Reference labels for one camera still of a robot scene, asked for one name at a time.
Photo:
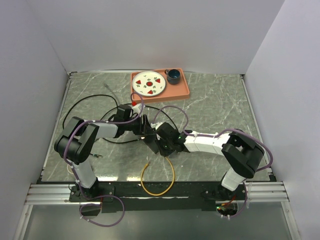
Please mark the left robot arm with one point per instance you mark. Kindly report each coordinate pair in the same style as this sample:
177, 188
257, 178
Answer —
76, 141

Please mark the white paper cup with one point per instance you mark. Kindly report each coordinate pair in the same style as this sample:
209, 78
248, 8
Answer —
69, 169

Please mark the dark blue mug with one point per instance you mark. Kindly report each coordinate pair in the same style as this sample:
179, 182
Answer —
173, 76

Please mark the black network switch box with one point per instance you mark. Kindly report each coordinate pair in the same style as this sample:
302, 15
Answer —
152, 140

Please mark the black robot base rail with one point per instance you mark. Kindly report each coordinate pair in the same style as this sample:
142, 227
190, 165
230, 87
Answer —
112, 197

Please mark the white watermelon pattern plate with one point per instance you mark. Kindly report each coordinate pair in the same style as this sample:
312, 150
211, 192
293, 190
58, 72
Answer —
148, 83

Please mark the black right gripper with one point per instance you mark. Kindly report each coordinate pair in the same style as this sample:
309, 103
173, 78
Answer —
163, 151

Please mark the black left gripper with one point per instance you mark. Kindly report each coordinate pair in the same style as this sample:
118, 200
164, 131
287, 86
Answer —
145, 129

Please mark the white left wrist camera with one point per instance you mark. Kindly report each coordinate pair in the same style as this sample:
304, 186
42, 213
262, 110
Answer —
136, 107

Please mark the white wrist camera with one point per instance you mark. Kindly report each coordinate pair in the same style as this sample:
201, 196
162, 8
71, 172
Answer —
136, 107
156, 125

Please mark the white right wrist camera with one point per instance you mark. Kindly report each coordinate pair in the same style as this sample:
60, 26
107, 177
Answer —
156, 125

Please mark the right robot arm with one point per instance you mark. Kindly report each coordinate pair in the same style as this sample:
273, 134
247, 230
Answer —
242, 152

